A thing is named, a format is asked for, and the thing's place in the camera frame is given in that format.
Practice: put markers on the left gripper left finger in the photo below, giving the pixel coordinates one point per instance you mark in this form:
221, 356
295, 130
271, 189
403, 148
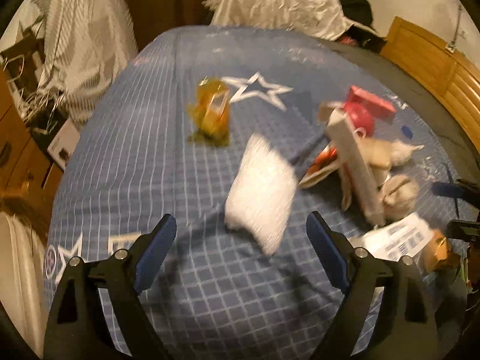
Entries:
77, 328

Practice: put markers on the red white snack bag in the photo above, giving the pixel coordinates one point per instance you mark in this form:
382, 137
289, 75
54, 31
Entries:
324, 164

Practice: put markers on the blue checkered star bedsheet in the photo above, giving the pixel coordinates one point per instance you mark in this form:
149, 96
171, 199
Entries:
217, 295

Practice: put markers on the wooden headboard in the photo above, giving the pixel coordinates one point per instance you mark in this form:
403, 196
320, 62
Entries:
449, 76

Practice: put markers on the striped cloth cover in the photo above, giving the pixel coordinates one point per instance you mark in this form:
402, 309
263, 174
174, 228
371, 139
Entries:
87, 44

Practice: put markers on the wooden drawer dresser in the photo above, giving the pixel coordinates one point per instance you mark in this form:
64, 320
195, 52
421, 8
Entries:
29, 179

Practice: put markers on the white knife block box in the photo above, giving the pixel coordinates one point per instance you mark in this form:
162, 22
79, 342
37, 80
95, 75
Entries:
64, 144

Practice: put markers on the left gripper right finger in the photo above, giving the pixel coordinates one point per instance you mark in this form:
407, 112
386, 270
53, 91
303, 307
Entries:
405, 326

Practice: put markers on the red rectangular box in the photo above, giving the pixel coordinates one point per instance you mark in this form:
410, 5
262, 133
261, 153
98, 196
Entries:
378, 107

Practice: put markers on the yellow crumpled plastic wrapper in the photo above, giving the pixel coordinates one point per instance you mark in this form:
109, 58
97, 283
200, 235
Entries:
211, 113

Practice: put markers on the long white cardboard box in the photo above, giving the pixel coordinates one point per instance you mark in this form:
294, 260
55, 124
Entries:
341, 132

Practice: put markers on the silver satin cloth cover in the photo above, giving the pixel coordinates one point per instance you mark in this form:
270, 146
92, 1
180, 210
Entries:
320, 19

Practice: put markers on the dark grey mattress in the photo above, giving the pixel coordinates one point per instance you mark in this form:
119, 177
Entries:
453, 139

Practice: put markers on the brown cigarette pack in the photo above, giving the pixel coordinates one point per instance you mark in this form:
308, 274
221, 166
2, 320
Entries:
438, 254

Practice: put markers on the white sock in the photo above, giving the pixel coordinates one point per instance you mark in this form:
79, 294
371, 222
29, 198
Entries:
386, 154

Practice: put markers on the white towel with rope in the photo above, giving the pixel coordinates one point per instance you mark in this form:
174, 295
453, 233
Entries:
261, 195

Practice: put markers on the blue bottle cap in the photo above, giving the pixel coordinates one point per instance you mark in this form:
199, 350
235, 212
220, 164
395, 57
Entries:
406, 131

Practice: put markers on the white printed paper sheet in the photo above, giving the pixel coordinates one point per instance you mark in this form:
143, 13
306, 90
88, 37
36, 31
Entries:
409, 236

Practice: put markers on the black clothing pile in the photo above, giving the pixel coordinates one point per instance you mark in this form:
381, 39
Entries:
362, 33

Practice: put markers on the white crumpled tissue ball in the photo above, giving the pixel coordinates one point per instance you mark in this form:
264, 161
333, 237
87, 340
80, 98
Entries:
398, 197

